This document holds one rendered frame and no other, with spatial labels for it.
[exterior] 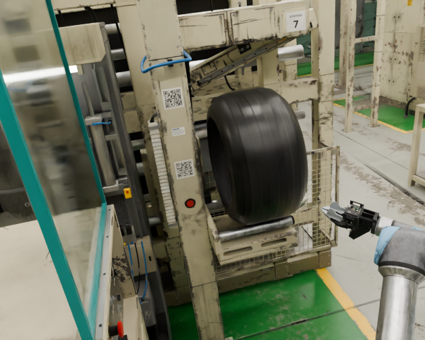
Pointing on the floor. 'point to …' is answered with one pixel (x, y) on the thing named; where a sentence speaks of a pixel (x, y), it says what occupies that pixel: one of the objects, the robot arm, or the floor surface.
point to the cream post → (202, 264)
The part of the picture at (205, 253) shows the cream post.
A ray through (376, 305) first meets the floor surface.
